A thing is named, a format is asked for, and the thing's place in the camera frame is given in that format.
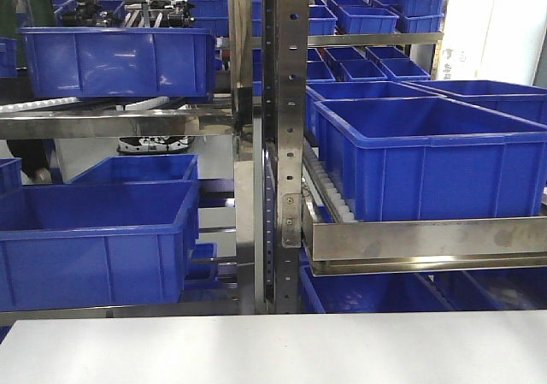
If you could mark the blue bin behind right bin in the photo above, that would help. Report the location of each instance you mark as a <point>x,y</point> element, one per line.
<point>316,92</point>

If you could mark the blue bin lower left rear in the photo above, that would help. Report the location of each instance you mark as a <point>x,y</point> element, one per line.
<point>140,169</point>

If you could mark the large blue bin right shelf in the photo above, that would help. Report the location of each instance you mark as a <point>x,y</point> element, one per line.
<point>431,158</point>

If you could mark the blue bin upper left shelf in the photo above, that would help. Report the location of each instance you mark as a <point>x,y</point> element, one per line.
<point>120,62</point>

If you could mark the blue bin bottom right shelf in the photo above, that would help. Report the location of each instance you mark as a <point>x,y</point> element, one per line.
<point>382,293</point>

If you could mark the blue bin lower left front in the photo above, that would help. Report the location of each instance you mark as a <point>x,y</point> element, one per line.
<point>96,245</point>

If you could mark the blue bin far right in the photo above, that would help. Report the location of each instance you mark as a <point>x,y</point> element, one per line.
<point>528,102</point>

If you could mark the steel left shelf rail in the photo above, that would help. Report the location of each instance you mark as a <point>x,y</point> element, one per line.
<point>113,123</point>

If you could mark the steel rack upright post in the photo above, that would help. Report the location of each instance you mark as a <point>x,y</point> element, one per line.
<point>284,66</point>

